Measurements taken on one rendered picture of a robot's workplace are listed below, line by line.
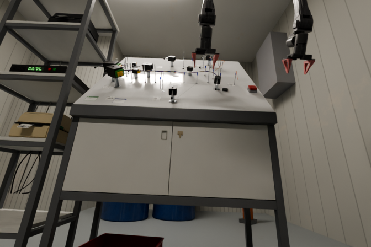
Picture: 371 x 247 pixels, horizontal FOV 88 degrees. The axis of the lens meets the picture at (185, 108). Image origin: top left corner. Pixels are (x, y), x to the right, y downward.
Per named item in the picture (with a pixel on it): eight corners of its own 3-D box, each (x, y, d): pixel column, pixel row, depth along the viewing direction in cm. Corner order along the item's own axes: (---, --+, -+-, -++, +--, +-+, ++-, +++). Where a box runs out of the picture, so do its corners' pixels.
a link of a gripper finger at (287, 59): (280, 73, 106) (282, 55, 105) (292, 74, 106) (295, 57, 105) (286, 73, 100) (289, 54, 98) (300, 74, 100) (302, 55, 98)
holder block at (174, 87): (167, 108, 110) (167, 92, 105) (169, 98, 121) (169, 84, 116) (175, 108, 110) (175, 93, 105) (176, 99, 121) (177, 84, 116)
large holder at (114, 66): (110, 80, 144) (107, 62, 137) (125, 86, 135) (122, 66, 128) (102, 82, 139) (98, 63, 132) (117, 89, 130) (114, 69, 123)
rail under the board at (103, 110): (277, 123, 107) (276, 112, 110) (68, 114, 108) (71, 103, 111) (273, 125, 112) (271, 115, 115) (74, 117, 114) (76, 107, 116)
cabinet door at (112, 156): (167, 195, 98) (172, 121, 111) (61, 190, 98) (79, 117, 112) (168, 194, 99) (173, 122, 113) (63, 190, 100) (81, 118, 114)
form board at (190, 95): (73, 106, 113) (72, 103, 112) (125, 59, 201) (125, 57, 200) (274, 114, 112) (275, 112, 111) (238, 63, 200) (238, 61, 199)
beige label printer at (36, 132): (45, 139, 107) (55, 106, 114) (5, 137, 106) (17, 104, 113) (72, 148, 135) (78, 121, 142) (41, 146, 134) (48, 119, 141)
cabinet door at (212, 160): (276, 200, 96) (268, 124, 110) (168, 195, 97) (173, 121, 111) (274, 199, 99) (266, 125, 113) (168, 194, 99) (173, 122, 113)
